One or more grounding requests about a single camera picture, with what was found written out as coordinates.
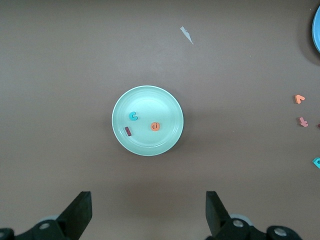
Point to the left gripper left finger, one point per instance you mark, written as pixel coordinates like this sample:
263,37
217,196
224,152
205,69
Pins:
72,220

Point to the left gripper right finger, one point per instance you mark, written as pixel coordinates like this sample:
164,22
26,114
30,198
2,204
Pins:
220,222

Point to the dark red foam letter l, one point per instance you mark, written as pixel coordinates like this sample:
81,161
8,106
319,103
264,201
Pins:
128,131

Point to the orange foam letter e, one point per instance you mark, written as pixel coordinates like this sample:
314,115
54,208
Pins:
152,125

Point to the teal foam letter c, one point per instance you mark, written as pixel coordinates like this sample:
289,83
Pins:
130,116

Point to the teal foam letter p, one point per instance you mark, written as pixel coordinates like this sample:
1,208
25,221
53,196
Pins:
315,161

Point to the pink foam letter t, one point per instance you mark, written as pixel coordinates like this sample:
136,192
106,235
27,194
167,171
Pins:
303,121

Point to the green plate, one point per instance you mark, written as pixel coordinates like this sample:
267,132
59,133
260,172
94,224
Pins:
155,105

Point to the orange foam letter v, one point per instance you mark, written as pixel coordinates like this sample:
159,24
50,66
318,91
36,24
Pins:
297,99

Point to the brown table cover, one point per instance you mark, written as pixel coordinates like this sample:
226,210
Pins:
50,75

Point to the white paper scrap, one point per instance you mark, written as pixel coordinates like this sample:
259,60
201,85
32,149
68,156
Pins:
187,35

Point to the blue plate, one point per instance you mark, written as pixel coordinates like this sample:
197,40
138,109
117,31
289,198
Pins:
317,30

